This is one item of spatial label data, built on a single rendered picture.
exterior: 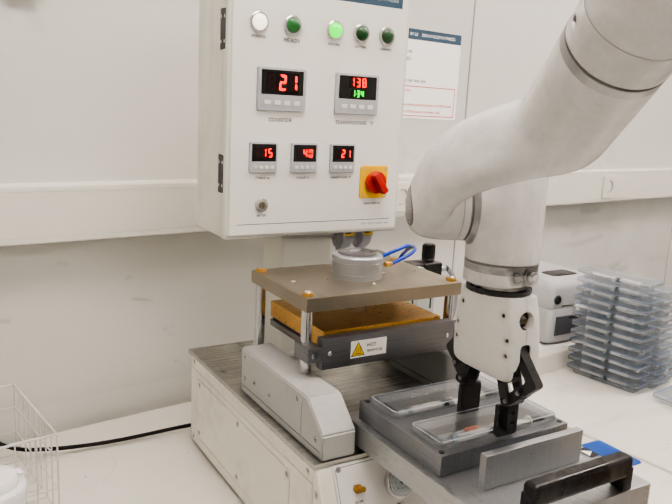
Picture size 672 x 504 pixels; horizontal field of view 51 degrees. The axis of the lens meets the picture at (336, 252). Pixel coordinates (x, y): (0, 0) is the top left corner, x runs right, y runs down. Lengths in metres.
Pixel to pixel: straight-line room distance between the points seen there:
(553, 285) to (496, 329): 1.04
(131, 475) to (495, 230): 0.76
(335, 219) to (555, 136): 0.61
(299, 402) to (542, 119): 0.49
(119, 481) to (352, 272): 0.52
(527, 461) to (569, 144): 0.36
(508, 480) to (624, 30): 0.49
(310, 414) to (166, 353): 0.63
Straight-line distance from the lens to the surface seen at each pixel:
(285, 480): 0.99
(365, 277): 1.04
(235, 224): 1.11
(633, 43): 0.56
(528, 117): 0.66
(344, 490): 0.92
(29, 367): 1.39
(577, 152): 0.65
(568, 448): 0.88
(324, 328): 0.98
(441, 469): 0.81
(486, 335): 0.82
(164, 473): 1.26
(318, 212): 1.17
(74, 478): 1.27
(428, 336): 1.06
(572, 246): 2.38
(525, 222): 0.78
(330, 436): 0.90
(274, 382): 0.99
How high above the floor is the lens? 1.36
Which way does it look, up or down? 12 degrees down
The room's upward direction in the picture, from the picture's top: 3 degrees clockwise
